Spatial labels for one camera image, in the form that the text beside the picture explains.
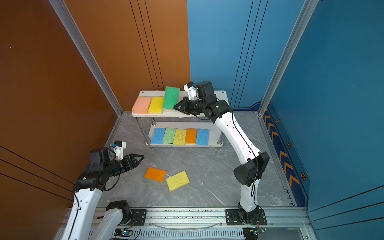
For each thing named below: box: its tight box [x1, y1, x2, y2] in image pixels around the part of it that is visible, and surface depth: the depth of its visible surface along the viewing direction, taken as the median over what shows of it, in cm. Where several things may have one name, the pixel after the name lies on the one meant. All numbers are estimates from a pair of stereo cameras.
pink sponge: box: [131, 96, 152, 115], surface depth 74 cm
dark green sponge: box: [163, 86, 181, 110], surface depth 72 cm
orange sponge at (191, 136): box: [185, 128, 198, 145], surface depth 98 cm
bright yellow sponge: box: [147, 96, 164, 115], surface depth 75 cm
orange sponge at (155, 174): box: [144, 166, 167, 183], surface depth 88 cm
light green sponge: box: [162, 128, 176, 144], surface depth 98 cm
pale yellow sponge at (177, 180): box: [165, 170, 191, 192], surface depth 86 cm
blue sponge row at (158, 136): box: [151, 128, 166, 144], surface depth 99 cm
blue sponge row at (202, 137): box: [196, 128, 210, 146], surface depth 98 cm
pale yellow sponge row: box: [173, 129, 187, 146], surface depth 97 cm
